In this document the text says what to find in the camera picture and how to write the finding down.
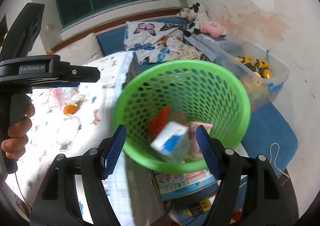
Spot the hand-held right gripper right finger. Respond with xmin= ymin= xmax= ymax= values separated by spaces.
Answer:
xmin=196 ymin=125 xmax=293 ymax=226

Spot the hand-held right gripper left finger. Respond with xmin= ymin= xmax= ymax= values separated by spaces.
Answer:
xmin=29 ymin=125 xmax=127 ymax=226

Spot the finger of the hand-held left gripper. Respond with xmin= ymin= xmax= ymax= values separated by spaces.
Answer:
xmin=58 ymin=61 xmax=101 ymax=84
xmin=29 ymin=81 xmax=81 ymax=93

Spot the pink snack packet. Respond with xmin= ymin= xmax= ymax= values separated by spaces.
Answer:
xmin=187 ymin=121 xmax=213 ymax=154

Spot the white blue carton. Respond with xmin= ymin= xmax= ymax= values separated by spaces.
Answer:
xmin=150 ymin=121 xmax=190 ymax=164

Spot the green plastic basket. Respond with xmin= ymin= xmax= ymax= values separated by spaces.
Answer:
xmin=113 ymin=59 xmax=251 ymax=171

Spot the person's left hand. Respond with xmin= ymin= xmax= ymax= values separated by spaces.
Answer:
xmin=1 ymin=103 xmax=36 ymax=161

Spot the clear pinkish plastic bag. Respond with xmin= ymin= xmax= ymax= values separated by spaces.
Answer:
xmin=47 ymin=88 xmax=80 ymax=106

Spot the beige pillow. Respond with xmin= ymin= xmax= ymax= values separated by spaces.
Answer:
xmin=50 ymin=33 xmax=104 ymax=65

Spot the colourful picture box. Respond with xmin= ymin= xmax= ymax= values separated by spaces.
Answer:
xmin=150 ymin=167 xmax=220 ymax=200

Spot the round cream cup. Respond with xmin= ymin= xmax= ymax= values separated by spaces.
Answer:
xmin=167 ymin=110 xmax=188 ymax=127

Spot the yellow black toy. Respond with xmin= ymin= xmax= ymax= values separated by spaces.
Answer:
xmin=183 ymin=199 xmax=212 ymax=216

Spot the red plastic piece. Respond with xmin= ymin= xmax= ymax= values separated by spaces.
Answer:
xmin=148 ymin=106 xmax=172 ymax=136

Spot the large butterfly print pillow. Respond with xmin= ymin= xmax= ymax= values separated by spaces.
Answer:
xmin=124 ymin=21 xmax=193 ymax=65

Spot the brown wooden headboard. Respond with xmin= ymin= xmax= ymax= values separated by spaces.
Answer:
xmin=50 ymin=7 xmax=184 ymax=54

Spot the yellow toy robot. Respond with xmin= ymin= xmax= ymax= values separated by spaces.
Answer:
xmin=252 ymin=59 xmax=273 ymax=80
xmin=237 ymin=56 xmax=258 ymax=71

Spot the clear plastic storage box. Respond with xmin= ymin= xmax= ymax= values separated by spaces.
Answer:
xmin=212 ymin=39 xmax=290 ymax=111

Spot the beige patterned clothing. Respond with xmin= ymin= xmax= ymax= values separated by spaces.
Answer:
xmin=166 ymin=36 xmax=207 ymax=62

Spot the grey patterned cloth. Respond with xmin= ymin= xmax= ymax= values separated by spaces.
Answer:
xmin=184 ymin=33 xmax=218 ymax=61

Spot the small beige plush toy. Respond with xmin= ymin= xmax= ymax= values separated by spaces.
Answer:
xmin=176 ymin=7 xmax=192 ymax=19

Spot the pink plush toy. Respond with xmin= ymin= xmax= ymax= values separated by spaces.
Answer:
xmin=200 ymin=21 xmax=228 ymax=38

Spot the black white cow plush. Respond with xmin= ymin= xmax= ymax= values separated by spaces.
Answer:
xmin=186 ymin=2 xmax=209 ymax=35

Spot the white cord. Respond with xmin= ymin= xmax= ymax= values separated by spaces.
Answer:
xmin=269 ymin=142 xmax=290 ymax=186

